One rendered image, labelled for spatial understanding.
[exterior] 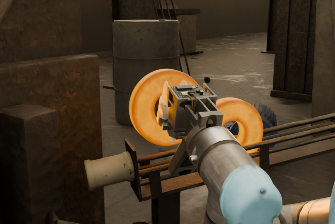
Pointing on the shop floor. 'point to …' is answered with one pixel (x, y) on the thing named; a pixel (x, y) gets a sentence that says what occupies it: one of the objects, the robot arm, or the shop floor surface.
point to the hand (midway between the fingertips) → (167, 98)
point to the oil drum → (141, 57)
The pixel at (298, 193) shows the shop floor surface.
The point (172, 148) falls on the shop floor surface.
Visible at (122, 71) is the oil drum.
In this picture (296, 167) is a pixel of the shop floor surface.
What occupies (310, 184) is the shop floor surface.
